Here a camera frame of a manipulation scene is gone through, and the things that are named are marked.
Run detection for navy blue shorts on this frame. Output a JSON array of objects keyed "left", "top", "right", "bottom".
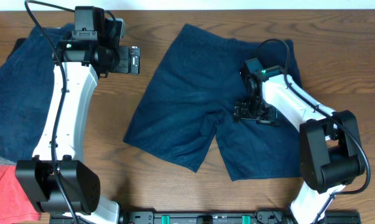
[{"left": 124, "top": 24, "right": 301, "bottom": 180}]

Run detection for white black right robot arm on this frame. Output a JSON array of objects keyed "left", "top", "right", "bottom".
[{"left": 233, "top": 58, "right": 369, "bottom": 223}]

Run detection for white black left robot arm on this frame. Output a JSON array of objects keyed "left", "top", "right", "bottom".
[{"left": 16, "top": 6, "right": 141, "bottom": 223}]

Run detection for dark blue denim shorts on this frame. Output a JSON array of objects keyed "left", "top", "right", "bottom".
[{"left": 0, "top": 23, "right": 79, "bottom": 164}]

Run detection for red cloth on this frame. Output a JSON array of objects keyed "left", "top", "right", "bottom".
[{"left": 0, "top": 166, "right": 41, "bottom": 223}]

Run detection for black mounting rail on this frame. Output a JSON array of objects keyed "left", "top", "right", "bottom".
[{"left": 49, "top": 210, "right": 361, "bottom": 224}]

